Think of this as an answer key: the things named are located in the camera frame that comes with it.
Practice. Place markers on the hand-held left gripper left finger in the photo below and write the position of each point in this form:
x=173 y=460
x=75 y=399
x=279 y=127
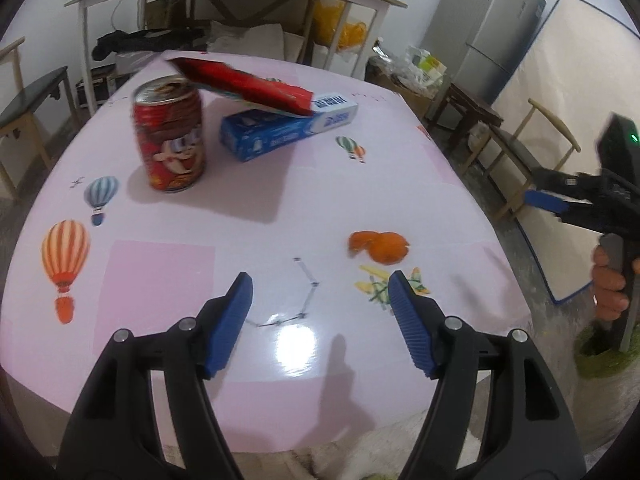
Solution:
x=227 y=330

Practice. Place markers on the grey refrigerator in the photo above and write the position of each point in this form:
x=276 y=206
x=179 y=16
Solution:
x=485 y=25

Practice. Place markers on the wooden chair with black seat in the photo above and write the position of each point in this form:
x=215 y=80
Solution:
x=30 y=100
x=525 y=160

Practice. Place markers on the white plastic bag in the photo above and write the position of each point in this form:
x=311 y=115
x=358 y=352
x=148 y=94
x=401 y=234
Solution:
x=420 y=65

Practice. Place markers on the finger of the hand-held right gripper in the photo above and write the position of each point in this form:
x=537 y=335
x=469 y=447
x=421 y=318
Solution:
x=565 y=180
x=545 y=200

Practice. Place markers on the blue toothpaste box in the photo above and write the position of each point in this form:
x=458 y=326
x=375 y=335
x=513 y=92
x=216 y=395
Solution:
x=280 y=132

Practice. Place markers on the orange peel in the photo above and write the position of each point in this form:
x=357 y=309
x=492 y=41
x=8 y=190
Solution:
x=382 y=245

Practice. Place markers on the yellow plastic bag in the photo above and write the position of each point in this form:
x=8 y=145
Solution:
x=340 y=25

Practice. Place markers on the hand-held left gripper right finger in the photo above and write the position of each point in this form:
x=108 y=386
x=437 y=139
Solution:
x=412 y=325

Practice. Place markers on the white mattress with blue edging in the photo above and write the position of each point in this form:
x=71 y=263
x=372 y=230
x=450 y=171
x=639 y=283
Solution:
x=575 y=85

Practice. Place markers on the person's right hand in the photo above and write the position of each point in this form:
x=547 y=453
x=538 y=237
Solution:
x=607 y=295

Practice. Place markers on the black cloth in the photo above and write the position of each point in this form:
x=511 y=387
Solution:
x=135 y=42

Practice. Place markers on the dark wooden stool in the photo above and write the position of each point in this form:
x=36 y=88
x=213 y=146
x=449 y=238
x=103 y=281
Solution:
x=465 y=110

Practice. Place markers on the red drink can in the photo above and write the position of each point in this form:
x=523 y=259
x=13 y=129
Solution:
x=170 y=135

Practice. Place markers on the brown cardboard box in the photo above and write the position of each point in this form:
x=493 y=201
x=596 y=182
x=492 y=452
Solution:
x=400 y=92

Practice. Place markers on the grey pillow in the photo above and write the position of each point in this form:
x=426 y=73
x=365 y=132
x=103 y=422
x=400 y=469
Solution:
x=245 y=37

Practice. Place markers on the red snack packet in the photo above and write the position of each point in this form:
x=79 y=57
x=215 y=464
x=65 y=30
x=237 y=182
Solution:
x=245 y=85

